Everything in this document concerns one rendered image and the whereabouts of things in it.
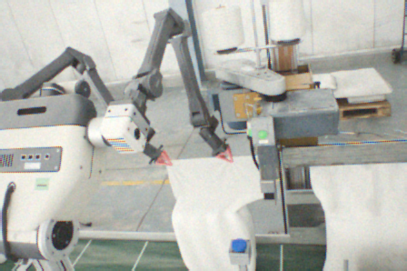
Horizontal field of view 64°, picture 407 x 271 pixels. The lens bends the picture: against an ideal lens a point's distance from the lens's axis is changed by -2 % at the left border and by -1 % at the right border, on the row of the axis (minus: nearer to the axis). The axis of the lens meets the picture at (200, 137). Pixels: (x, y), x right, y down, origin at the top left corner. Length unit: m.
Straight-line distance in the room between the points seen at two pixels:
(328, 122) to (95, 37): 6.50
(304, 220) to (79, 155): 1.30
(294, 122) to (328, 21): 5.23
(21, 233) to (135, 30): 6.08
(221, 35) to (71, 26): 6.36
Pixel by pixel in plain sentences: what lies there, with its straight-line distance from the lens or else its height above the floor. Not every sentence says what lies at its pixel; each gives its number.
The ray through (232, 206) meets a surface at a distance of 1.58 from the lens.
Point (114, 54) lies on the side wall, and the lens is 7.23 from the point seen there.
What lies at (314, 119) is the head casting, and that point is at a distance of 1.19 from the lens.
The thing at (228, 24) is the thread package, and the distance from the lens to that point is 1.38.
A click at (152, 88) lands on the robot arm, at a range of 1.06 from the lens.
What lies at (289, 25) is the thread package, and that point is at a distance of 1.37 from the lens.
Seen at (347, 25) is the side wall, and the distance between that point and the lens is 6.41.
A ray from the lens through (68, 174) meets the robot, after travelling 1.00.
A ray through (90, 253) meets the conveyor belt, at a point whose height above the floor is 0.38.
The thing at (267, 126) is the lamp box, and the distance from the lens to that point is 1.14.
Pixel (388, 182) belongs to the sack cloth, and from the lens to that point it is 1.53.
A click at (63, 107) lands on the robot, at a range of 1.06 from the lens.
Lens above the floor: 1.79
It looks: 24 degrees down
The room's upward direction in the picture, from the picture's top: 12 degrees counter-clockwise
